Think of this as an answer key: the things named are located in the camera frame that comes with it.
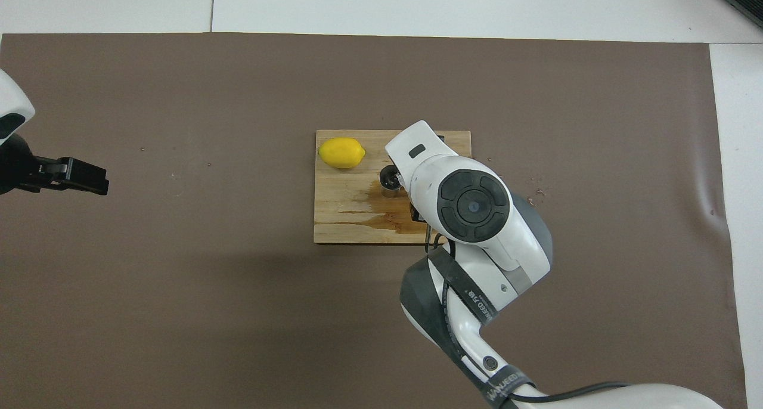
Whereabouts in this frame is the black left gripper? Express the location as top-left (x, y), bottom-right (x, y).
top-left (0, 134), bottom-right (110, 196)

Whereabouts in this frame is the wooden cutting board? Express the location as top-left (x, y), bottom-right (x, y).
top-left (314, 129), bottom-right (472, 245)

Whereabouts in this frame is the yellow lemon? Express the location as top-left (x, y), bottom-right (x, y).
top-left (318, 137), bottom-right (366, 170)

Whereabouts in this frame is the brown paper mat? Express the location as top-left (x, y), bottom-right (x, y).
top-left (0, 32), bottom-right (749, 409)

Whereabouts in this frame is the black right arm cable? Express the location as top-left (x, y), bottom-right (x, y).
top-left (424, 223), bottom-right (629, 405)

